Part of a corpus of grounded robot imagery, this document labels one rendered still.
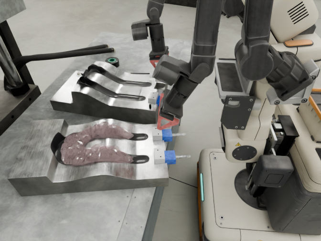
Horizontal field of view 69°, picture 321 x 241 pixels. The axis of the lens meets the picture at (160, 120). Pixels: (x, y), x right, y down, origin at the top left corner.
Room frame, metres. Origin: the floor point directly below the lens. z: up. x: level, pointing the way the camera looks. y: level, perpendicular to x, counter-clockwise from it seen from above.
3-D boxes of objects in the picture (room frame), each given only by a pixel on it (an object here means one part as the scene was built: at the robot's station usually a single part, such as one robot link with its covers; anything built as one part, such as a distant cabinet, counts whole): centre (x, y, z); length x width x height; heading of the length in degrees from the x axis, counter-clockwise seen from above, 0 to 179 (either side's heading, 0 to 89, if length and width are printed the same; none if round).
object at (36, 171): (0.55, 0.23, 0.86); 0.50 x 0.26 x 0.11; 95
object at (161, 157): (0.52, -0.04, 0.86); 0.13 x 0.05 x 0.05; 95
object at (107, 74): (0.90, 0.22, 0.92); 0.35 x 0.16 x 0.09; 77
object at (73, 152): (0.56, 0.23, 0.90); 0.26 x 0.18 x 0.08; 95
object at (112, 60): (1.25, 0.29, 0.82); 0.08 x 0.08 x 0.04
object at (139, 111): (0.92, 0.24, 0.87); 0.50 x 0.26 x 0.14; 77
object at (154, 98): (0.80, -0.02, 0.89); 0.13 x 0.05 x 0.05; 77
